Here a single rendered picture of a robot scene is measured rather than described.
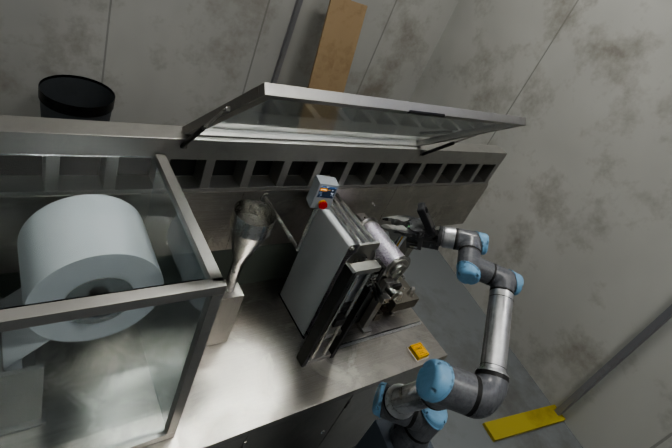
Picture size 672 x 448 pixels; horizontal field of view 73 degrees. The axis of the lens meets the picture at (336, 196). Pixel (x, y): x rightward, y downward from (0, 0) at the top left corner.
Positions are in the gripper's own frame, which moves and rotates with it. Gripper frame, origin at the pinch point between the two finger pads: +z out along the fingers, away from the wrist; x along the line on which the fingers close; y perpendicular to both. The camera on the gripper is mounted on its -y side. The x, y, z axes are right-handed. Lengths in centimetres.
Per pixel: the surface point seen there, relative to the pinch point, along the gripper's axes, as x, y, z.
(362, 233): 4.9, 11.7, 8.5
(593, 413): 84, 205, -152
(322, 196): -13.4, -16.4, 19.4
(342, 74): 268, 55, 79
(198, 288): -63, -22, 35
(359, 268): -13.4, 11.9, 5.8
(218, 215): -7, 6, 62
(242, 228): -27, -9, 42
